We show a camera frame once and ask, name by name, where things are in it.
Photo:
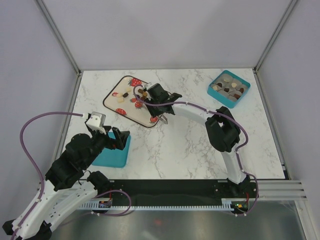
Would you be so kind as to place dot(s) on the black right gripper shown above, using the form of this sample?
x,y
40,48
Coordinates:
x,y
153,112

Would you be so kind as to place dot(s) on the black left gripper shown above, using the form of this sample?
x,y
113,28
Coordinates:
x,y
121,138

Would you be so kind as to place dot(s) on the metal serving tongs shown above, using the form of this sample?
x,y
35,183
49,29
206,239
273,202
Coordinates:
x,y
163,118

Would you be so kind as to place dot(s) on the teal box lid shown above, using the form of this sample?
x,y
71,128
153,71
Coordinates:
x,y
113,158

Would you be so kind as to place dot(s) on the teal chocolate box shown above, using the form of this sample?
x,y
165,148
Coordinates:
x,y
223,97

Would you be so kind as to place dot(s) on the dark square chocolate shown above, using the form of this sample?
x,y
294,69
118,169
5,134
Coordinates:
x,y
236,95

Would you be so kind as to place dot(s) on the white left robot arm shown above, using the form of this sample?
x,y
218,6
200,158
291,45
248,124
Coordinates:
x,y
49,209

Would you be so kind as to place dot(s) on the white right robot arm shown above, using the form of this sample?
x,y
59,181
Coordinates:
x,y
222,130

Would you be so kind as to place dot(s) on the white rectangular chocolate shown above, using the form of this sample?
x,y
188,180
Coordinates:
x,y
121,100

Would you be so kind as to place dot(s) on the white cube chocolate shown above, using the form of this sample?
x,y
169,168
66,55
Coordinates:
x,y
128,89

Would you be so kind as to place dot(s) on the strawberry print tray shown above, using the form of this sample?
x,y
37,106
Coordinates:
x,y
131,108

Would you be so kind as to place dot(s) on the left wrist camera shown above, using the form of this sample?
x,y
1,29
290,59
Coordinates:
x,y
95,122

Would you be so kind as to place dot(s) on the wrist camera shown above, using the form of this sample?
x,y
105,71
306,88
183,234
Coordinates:
x,y
148,85
95,122

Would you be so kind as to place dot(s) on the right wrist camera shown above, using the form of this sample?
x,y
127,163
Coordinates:
x,y
148,85

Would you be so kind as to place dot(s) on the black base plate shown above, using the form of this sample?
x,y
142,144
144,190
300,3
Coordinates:
x,y
178,192

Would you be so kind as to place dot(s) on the aluminium frame rail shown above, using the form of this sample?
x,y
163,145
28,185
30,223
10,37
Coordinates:
x,y
272,190

